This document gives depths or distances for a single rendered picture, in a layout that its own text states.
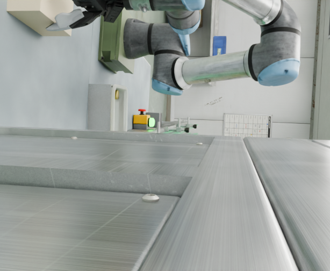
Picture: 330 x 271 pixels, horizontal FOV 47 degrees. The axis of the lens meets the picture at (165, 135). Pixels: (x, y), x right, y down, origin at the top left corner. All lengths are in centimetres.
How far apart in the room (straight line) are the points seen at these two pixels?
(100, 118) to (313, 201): 115
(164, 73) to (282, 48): 42
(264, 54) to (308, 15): 656
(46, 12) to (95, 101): 49
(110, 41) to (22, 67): 53
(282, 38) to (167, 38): 43
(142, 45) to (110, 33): 12
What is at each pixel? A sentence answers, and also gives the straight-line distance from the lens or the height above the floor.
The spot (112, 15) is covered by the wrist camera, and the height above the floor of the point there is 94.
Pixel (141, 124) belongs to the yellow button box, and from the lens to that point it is 187.
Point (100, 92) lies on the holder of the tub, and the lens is 130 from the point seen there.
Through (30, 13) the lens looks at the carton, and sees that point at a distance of 89.
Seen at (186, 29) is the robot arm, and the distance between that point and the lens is 94.
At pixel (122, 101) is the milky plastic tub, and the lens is 144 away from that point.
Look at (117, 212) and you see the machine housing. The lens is 18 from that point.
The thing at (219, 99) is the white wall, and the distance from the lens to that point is 741.
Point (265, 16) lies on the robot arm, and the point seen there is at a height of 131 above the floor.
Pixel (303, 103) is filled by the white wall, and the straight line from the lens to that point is 752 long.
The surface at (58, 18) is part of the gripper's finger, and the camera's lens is 88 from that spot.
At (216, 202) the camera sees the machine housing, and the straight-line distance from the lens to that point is 16.
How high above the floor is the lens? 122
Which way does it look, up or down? 9 degrees down
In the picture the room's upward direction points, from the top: 93 degrees clockwise
